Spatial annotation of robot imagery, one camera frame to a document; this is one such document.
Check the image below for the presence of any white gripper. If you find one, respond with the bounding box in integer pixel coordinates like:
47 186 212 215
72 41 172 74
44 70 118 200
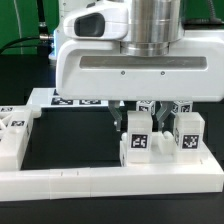
56 30 224 131

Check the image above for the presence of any white chair seat part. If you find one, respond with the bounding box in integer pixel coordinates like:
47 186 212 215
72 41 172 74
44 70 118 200
120 131 196 167

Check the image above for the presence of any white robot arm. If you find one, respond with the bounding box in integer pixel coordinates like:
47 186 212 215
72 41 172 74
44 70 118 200
56 0 224 122

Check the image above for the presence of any white tagged cube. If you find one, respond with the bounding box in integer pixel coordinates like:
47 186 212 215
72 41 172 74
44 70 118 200
136 101 155 115
171 101 193 115

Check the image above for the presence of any white tag sheet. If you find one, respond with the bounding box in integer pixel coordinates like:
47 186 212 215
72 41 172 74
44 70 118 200
26 87 126 109

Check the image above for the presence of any white U-shaped frame fence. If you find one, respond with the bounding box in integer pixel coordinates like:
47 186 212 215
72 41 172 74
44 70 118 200
0 142 224 201

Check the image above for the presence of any black cable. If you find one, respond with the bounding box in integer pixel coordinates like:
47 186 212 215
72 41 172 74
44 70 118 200
0 34 56 56

